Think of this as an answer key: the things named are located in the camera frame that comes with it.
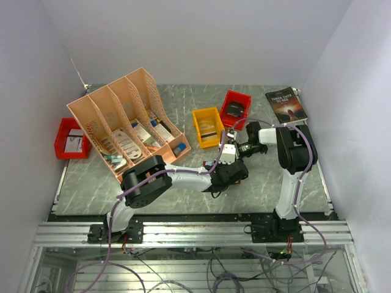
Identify red bin with cards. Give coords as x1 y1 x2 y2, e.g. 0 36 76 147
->
219 90 252 127

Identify purple cable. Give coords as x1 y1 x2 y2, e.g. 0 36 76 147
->
65 129 227 293
228 117 328 266

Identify pink file organizer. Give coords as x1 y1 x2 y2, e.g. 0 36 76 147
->
67 68 191 182

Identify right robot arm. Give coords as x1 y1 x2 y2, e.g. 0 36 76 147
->
233 121 318 243

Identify aluminium mounting rail frame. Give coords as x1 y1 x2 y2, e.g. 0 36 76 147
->
19 213 369 292

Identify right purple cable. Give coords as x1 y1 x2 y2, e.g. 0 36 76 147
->
228 117 328 266

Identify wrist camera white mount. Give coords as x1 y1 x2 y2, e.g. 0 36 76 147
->
225 129 237 144
219 143 236 165

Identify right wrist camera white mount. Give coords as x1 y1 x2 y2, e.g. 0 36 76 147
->
225 129 237 144

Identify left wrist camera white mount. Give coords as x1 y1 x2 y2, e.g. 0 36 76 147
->
219 143 236 165

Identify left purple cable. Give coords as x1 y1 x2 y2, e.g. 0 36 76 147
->
65 129 227 293

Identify white cards in left bin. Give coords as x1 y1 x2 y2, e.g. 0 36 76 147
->
64 129 84 153

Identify red card holder wallet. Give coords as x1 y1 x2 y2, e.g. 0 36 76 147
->
202 161 241 184

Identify dark paperback book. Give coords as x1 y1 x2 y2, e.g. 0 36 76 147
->
265 87 308 124

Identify blue capped tube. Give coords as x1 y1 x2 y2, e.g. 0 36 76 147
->
172 143 186 157

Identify black credit card stack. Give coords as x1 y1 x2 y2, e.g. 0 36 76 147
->
226 101 246 117

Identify yellow plastic bin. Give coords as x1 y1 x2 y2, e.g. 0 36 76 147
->
192 107 224 149

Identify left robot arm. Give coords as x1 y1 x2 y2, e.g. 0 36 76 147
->
97 156 249 242

